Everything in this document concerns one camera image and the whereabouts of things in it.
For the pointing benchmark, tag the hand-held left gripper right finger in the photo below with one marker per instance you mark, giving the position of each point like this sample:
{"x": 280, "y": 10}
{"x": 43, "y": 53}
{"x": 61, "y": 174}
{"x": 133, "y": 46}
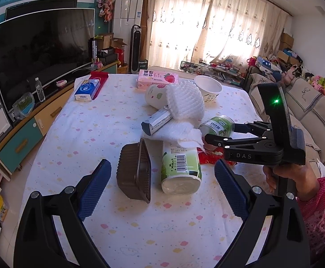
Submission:
{"x": 232, "y": 189}

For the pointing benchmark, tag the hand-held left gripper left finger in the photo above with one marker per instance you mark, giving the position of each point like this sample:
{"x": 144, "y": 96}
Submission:
{"x": 95, "y": 187}

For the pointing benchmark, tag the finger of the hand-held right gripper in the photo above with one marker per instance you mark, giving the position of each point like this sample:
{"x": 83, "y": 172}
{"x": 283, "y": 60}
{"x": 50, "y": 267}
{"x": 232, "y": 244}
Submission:
{"x": 229, "y": 141}
{"x": 256, "y": 127}

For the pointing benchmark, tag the small green labelled can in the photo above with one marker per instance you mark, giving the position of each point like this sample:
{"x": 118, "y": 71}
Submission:
{"x": 215, "y": 125}

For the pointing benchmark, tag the red snack wrapper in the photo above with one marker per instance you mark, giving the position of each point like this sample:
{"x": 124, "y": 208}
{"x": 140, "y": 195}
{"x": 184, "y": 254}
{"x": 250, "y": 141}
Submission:
{"x": 209, "y": 157}

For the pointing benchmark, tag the brown plastic tray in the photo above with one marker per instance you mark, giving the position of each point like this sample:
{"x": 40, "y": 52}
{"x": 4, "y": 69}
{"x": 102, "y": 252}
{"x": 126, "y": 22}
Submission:
{"x": 131, "y": 170}

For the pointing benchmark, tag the white paper tissue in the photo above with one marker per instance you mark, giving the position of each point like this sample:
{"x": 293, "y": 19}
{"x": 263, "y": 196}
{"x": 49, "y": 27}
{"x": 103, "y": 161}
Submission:
{"x": 176, "y": 131}

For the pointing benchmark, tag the green labelled plastic cup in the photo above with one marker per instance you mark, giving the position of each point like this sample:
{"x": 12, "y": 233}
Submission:
{"x": 180, "y": 164}

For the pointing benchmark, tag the white paper bowl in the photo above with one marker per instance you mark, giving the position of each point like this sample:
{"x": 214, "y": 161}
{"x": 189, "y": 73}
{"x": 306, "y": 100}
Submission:
{"x": 207, "y": 85}

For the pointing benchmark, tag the white foam fruit net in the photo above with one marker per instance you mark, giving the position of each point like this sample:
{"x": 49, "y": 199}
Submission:
{"x": 183, "y": 100}

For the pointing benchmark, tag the blue white toothpaste box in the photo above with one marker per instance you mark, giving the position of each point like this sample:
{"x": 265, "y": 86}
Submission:
{"x": 155, "y": 121}

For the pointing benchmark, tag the paper cup with pink leaf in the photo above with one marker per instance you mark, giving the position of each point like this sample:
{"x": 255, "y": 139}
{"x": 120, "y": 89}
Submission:
{"x": 155, "y": 96}

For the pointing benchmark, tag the person's right forearm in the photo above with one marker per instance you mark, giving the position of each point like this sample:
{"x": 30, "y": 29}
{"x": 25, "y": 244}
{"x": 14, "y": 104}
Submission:
{"x": 323, "y": 217}

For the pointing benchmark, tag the person's right hand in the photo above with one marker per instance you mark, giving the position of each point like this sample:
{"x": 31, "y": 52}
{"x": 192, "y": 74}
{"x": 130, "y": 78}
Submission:
{"x": 304, "y": 178}

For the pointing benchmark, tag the beige sofa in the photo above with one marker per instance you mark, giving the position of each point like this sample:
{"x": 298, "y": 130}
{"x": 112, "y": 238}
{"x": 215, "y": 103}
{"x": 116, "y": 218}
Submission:
{"x": 310, "y": 109}

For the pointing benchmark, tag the white dotted tablecloth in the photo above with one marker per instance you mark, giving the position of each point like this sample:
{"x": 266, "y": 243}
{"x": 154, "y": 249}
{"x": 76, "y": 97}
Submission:
{"x": 95, "y": 134}

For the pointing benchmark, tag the pile of plush toys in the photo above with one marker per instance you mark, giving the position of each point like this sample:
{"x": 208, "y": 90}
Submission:
{"x": 323, "y": 85}

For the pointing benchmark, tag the stacked cardboard boxes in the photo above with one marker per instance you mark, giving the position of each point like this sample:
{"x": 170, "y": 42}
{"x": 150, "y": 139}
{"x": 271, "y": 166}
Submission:
{"x": 286, "y": 44}

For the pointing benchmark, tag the glass coffee table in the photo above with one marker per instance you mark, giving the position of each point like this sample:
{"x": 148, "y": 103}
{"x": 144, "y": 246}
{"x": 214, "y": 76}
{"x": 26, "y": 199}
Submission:
{"x": 207, "y": 68}

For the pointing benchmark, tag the teal television cabinet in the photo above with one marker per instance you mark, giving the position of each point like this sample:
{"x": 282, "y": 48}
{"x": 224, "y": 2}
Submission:
{"x": 14, "y": 145}

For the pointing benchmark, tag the pink milk carton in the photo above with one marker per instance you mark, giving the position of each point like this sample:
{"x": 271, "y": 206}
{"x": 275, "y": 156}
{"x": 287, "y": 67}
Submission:
{"x": 154, "y": 79}

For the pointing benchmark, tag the blue tissue pack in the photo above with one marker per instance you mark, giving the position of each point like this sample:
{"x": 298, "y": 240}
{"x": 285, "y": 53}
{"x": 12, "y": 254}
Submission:
{"x": 87, "y": 89}

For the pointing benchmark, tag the small pink dish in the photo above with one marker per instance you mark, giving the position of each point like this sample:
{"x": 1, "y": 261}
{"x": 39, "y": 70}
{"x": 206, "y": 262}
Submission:
{"x": 61, "y": 83}

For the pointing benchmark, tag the clear water bottle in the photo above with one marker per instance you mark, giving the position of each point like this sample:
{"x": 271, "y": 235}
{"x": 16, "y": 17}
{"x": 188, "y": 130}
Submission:
{"x": 40, "y": 90}

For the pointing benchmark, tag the red box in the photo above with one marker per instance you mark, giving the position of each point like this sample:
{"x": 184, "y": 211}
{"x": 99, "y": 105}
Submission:
{"x": 99, "y": 75}

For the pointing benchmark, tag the cream patterned curtains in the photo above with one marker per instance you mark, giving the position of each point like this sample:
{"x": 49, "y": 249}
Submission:
{"x": 207, "y": 19}

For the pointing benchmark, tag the black tower fan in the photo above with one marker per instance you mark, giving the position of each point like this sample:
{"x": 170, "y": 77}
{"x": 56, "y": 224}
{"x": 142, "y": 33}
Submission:
{"x": 135, "y": 50}

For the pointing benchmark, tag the stacked black boxes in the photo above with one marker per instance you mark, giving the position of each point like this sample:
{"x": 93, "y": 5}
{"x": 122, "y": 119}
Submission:
{"x": 106, "y": 55}

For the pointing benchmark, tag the black television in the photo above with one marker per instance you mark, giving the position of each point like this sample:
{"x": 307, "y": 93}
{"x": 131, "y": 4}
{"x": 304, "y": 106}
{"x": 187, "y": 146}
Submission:
{"x": 39, "y": 53}

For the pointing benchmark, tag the open cardboard box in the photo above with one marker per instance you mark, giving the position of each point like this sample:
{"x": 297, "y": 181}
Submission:
{"x": 106, "y": 40}

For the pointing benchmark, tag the white standing air conditioner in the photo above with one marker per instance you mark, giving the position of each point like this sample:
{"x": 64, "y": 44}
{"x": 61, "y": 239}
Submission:
{"x": 127, "y": 8}

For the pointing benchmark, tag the hanging pink flower decoration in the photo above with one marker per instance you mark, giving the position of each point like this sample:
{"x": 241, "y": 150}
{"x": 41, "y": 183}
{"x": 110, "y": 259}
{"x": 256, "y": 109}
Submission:
{"x": 106, "y": 4}

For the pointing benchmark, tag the black wall panel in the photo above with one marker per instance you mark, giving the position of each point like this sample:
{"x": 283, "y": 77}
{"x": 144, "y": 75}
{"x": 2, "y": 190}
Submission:
{"x": 39, "y": 5}

